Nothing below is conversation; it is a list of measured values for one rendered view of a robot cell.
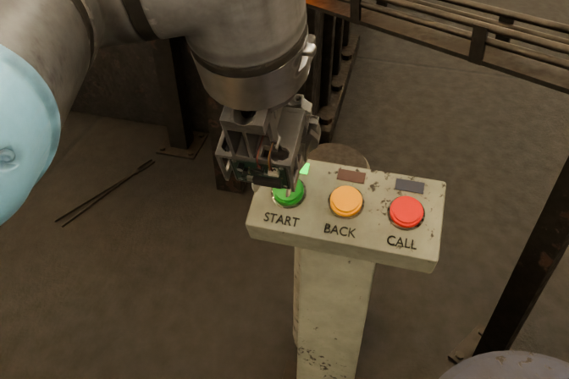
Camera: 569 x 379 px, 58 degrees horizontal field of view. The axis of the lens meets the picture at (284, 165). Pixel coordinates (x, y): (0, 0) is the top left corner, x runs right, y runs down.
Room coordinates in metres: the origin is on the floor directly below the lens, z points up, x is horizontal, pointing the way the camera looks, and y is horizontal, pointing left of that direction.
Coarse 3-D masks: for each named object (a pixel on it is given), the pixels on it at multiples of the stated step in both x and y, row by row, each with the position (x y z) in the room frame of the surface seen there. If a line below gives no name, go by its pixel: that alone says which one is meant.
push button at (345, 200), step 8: (336, 192) 0.46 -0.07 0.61; (344, 192) 0.46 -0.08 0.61; (352, 192) 0.46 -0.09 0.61; (336, 200) 0.45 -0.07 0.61; (344, 200) 0.45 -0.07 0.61; (352, 200) 0.45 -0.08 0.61; (360, 200) 0.45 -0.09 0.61; (336, 208) 0.44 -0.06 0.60; (344, 208) 0.44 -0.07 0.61; (352, 208) 0.44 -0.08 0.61; (360, 208) 0.45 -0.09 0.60; (344, 216) 0.44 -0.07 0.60
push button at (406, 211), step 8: (400, 200) 0.45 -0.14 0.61; (408, 200) 0.45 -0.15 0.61; (416, 200) 0.45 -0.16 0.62; (392, 208) 0.44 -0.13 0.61; (400, 208) 0.44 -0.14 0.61; (408, 208) 0.44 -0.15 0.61; (416, 208) 0.44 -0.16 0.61; (392, 216) 0.43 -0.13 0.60; (400, 216) 0.43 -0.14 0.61; (408, 216) 0.43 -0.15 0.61; (416, 216) 0.43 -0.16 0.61; (400, 224) 0.42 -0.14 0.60; (408, 224) 0.42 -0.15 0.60; (416, 224) 0.42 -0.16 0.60
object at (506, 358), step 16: (496, 352) 0.35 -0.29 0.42; (512, 352) 0.35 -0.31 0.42; (528, 352) 0.35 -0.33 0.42; (464, 368) 0.33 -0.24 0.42; (480, 368) 0.32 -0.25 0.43; (496, 368) 0.32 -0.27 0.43; (512, 368) 0.32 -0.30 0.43; (528, 368) 0.32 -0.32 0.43; (544, 368) 0.32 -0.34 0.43; (560, 368) 0.32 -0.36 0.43
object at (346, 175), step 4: (340, 172) 0.50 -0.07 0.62; (344, 172) 0.50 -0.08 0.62; (348, 172) 0.50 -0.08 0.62; (352, 172) 0.50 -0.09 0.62; (356, 172) 0.50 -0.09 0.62; (360, 172) 0.50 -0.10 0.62; (340, 176) 0.49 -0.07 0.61; (344, 176) 0.49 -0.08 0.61; (348, 176) 0.49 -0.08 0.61; (352, 176) 0.49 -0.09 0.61; (356, 176) 0.49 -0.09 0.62; (360, 176) 0.49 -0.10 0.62; (364, 176) 0.49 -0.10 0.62; (344, 180) 0.49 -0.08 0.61; (348, 180) 0.48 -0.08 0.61; (352, 180) 0.48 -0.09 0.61; (356, 180) 0.48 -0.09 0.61; (360, 180) 0.48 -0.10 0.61; (364, 180) 0.48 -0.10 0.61
